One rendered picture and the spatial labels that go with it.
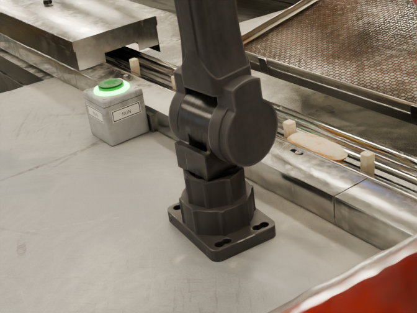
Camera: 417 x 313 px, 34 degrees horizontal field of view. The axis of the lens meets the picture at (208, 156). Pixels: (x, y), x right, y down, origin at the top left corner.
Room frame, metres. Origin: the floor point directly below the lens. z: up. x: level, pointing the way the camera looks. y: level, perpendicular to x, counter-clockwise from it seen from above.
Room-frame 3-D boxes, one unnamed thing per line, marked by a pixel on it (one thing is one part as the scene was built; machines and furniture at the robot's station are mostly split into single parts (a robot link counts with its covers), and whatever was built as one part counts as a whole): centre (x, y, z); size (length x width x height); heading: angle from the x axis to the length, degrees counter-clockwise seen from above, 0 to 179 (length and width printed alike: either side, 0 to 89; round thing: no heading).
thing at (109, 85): (0.99, 0.13, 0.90); 0.04 x 0.04 x 0.02
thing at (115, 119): (0.99, 0.13, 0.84); 0.08 x 0.08 x 0.11; 33
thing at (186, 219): (0.69, 0.00, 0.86); 0.12 x 0.09 x 0.08; 27
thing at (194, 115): (0.70, -0.02, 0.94); 0.09 x 0.05 x 0.10; 126
